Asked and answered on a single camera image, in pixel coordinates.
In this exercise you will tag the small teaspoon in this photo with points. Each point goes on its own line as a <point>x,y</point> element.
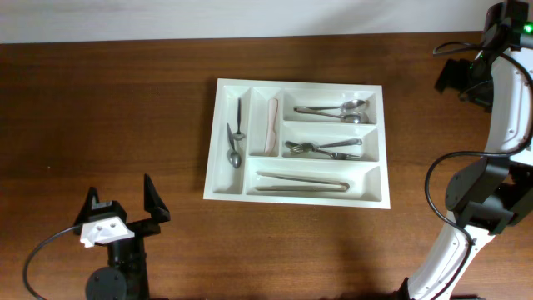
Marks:
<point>234,157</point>
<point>239,135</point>

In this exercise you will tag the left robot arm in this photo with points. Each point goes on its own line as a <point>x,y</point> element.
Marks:
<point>125,275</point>

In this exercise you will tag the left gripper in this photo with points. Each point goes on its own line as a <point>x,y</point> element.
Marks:
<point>156,207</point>

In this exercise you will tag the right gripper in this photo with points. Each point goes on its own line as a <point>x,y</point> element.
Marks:
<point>451,75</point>

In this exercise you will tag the steel fork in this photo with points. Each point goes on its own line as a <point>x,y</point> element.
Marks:
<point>335,155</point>
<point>329,144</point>

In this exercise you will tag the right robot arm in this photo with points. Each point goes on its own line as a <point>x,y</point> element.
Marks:
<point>495,191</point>

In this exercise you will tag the pink plastic knife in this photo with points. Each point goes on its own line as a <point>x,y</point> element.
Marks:
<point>271,122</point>

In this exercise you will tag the steel tablespoon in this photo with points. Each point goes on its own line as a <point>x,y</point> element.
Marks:
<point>352,106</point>
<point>357,117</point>

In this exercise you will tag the long metal tongs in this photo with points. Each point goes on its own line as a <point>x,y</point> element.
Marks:
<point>303,184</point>

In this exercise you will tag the white plastic cutlery tray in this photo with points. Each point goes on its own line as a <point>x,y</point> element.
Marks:
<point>368,176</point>

